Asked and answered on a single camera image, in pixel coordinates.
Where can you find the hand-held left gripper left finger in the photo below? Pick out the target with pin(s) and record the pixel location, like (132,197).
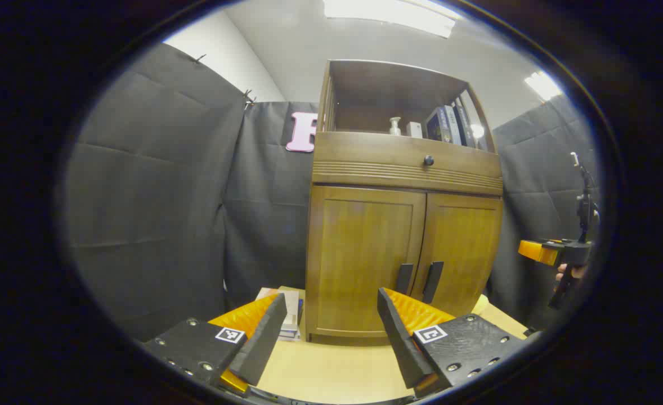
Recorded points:
(264,343)

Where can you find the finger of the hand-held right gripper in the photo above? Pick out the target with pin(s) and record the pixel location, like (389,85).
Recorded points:
(537,251)

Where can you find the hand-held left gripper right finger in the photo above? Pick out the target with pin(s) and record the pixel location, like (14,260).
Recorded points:
(402,343)

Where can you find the wooden double-door shoe cabinet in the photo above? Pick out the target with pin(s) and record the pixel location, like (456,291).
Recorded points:
(376,79)

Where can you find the bright round lamp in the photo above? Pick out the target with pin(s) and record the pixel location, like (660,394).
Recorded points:
(478,131)

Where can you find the dark spine book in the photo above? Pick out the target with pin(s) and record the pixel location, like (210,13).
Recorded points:
(465,126)

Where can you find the grey spine book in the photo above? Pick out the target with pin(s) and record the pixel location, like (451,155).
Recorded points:
(453,124)

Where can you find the dark blue cover book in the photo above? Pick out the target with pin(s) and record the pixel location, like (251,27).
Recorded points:
(437,126)

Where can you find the small ceiling light panel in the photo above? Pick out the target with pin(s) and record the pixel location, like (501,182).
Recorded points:
(542,85)

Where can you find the small white box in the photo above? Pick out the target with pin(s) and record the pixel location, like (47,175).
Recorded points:
(414,130)

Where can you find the black backdrop cloth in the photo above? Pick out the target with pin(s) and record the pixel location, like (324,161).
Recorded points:
(157,197)

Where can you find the large ceiling light panel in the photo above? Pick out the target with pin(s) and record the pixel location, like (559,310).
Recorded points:
(388,14)

